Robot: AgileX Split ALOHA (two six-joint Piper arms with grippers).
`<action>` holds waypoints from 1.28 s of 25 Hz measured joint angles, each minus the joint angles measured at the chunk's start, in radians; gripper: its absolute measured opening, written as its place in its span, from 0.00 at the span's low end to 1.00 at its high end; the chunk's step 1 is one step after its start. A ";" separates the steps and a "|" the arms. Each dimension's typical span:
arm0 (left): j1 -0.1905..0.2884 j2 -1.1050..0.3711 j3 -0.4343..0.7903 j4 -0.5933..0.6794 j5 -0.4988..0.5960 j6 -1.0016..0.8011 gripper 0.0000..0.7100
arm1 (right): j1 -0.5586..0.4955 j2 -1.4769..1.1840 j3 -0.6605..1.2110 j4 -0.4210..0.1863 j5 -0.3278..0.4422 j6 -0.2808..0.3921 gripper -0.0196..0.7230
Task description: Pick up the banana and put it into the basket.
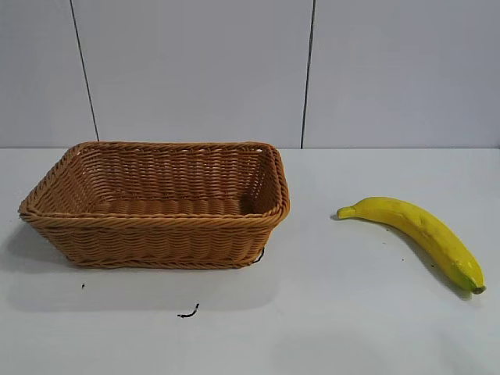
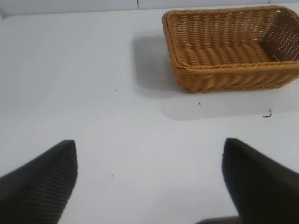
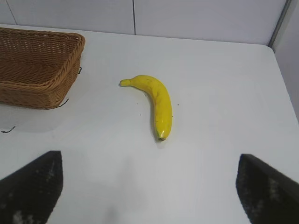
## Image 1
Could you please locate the yellow banana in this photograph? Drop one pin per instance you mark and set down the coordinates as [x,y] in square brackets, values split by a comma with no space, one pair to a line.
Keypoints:
[422,226]

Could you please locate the brown woven wicker basket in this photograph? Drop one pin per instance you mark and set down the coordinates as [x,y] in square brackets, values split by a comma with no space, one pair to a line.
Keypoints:
[156,238]

